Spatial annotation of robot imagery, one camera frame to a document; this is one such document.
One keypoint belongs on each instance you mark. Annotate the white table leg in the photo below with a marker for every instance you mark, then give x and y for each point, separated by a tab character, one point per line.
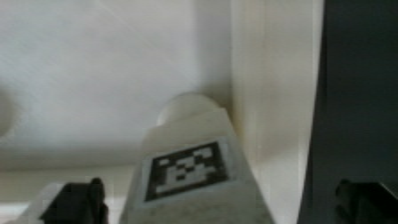
193	187

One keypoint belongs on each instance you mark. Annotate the white square table top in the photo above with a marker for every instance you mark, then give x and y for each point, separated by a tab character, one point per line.
99	58

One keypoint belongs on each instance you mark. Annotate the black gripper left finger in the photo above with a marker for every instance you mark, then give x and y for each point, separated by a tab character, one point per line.
67	204

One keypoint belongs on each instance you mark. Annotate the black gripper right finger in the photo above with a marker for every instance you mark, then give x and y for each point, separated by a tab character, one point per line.
366	203

